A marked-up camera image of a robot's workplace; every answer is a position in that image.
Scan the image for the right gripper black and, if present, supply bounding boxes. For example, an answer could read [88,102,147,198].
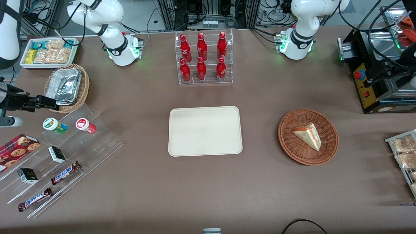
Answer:
[0,83,60,113]

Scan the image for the green gum bottle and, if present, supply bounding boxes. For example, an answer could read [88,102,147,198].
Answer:
[43,117,68,135]

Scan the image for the silver foil tray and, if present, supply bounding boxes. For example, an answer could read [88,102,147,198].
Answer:
[45,68,82,105]

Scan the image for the red gum bottle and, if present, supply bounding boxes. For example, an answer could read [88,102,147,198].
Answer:
[75,118,97,135]

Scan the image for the beige plastic tray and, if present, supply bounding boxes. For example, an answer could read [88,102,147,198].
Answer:
[168,106,243,157]

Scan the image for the black and yellow oven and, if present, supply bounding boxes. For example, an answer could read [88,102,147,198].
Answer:
[337,28,416,114]

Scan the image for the oval tan wicker basket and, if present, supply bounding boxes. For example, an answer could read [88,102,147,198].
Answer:
[43,64,90,114]

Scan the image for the red packaged food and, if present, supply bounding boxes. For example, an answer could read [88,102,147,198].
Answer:
[398,17,416,46]

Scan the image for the red cookie box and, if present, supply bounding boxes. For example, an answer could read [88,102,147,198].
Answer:
[0,134,41,173]

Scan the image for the small dark green box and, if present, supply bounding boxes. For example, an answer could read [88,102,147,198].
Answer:
[48,146,67,164]
[17,167,39,185]

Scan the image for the white plastic bin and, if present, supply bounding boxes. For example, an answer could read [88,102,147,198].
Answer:
[20,38,80,70]

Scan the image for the steel display warmer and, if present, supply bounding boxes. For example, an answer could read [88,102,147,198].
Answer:
[379,5,416,49]

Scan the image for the clear acrylic tiered shelf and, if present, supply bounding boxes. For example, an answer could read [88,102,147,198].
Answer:
[0,103,124,219]

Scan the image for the Snickers chocolate bar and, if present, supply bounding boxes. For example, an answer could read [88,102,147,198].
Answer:
[51,161,82,186]
[18,187,53,212]

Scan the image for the packaged bread bags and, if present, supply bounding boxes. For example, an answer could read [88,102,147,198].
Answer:
[395,152,416,170]

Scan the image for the wrapped triangle sandwich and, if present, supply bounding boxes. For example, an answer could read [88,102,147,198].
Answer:
[292,123,322,152]

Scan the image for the round brown wicker basket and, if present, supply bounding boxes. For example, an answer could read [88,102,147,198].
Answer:
[278,108,339,166]

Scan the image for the red cola bottle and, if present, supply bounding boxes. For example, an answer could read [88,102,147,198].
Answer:
[196,57,207,81]
[179,34,192,61]
[217,32,228,59]
[179,58,191,83]
[216,57,227,82]
[197,32,208,61]

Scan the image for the clear acrylic bottle rack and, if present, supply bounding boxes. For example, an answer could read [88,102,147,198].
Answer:
[175,29,234,85]

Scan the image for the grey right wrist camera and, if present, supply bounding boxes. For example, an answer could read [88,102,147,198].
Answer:
[0,116,23,128]

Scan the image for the black looping cable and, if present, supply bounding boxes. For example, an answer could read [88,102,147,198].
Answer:
[338,0,409,71]

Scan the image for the grey wire rack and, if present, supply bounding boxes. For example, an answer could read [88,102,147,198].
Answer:
[385,129,416,199]

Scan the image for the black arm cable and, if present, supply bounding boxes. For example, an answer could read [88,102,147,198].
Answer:
[22,6,87,46]

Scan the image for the black curved cable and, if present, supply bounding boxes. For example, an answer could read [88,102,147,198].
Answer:
[281,219,329,234]

